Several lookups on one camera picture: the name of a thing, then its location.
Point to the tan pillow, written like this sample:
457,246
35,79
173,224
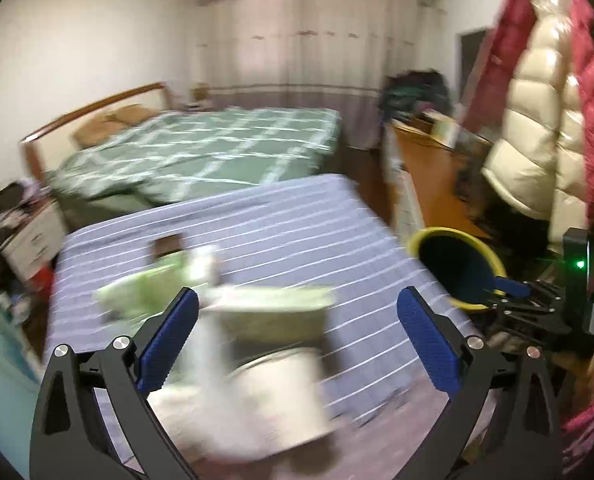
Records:
132,114
97,130

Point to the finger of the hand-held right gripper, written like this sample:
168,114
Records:
514,287
524,320

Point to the mauve patterned cloth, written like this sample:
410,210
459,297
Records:
377,440

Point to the green white box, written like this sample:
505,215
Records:
444,130

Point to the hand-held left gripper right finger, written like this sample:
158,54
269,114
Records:
427,340

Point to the red puffer jacket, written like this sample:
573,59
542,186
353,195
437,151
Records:
507,35

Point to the green plaid blanket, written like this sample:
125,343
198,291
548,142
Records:
202,150

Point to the pile of dark clothes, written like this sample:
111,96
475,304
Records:
414,92

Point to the dark clutter pile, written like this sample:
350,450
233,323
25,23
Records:
12,205

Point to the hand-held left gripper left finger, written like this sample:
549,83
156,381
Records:
169,340

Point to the white drawer cabinet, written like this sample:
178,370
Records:
34,240

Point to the white green plastic bottle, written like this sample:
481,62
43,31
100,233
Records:
272,360

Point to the teal fabric item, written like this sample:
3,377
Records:
2,350

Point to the cream puffer jacket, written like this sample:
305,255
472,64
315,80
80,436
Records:
537,125

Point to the small brown box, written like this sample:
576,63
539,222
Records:
167,246

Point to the purple grid cloth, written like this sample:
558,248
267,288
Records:
287,230

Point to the yellow trash bin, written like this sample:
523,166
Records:
457,265

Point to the wooden bed headboard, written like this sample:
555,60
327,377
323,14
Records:
42,155

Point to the white tube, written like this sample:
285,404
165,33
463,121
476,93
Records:
147,285

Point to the red bag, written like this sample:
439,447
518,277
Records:
42,282

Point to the wooden desk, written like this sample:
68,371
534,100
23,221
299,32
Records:
437,185

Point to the pink striped curtain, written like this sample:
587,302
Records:
302,35

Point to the small bedside cabinet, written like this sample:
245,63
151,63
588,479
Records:
200,97

